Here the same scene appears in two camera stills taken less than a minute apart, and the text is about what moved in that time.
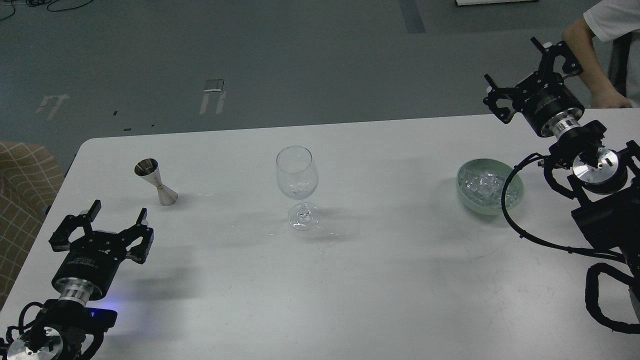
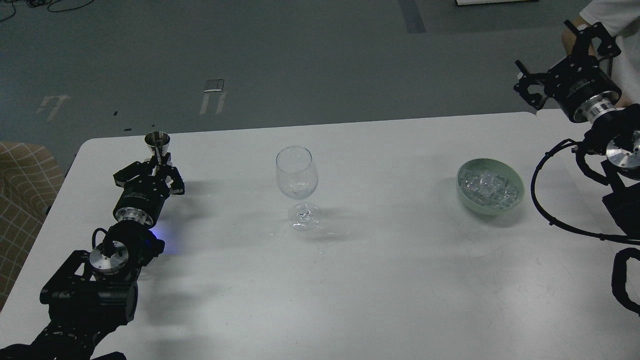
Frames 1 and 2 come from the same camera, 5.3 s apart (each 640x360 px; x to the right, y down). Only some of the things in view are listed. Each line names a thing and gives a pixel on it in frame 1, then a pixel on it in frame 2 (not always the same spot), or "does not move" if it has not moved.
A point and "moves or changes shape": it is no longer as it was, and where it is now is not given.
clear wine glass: x=297 y=176 does not move
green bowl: x=480 y=183 does not move
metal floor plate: x=215 y=85 does not move
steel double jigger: x=148 y=168 moves or changes shape
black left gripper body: x=87 y=270 to x=141 y=199
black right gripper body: x=548 y=104 to x=580 y=85
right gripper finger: x=570 y=65 to x=608 y=47
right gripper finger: x=495 y=93 to x=535 y=99
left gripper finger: x=138 y=253 to x=171 y=174
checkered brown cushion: x=30 y=177 does not move
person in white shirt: x=605 y=44 does not move
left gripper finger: x=59 y=239 to x=133 y=171
